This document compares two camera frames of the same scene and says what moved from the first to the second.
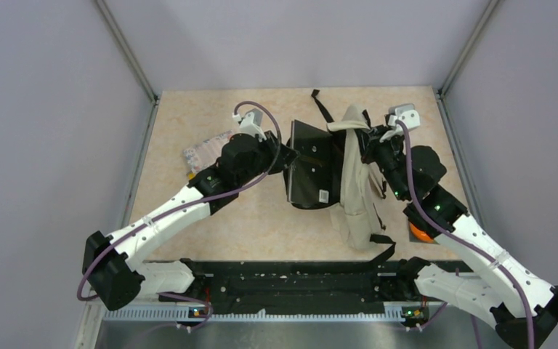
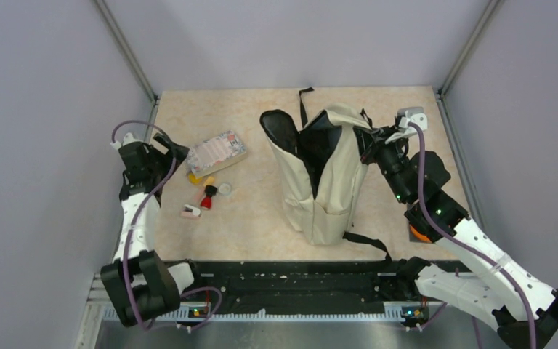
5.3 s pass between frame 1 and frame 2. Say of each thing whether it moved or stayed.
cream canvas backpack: moved
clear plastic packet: stayed
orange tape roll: stayed
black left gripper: moved
